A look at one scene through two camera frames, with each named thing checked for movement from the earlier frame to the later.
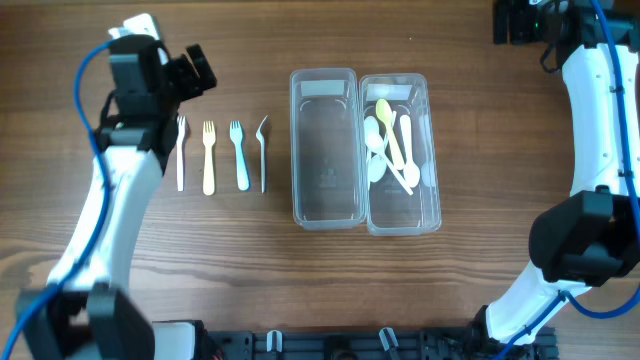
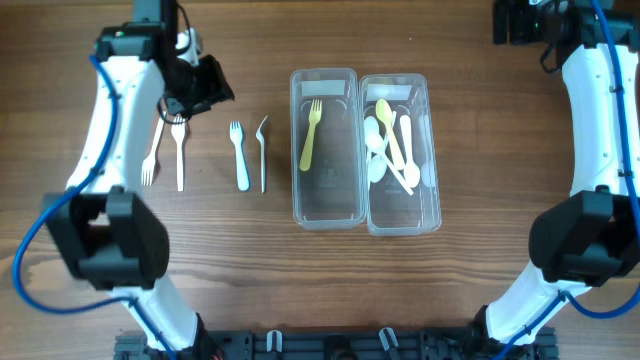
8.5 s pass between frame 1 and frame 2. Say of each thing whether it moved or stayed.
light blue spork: stayed
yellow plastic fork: moved
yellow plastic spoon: stayed
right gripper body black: stayed
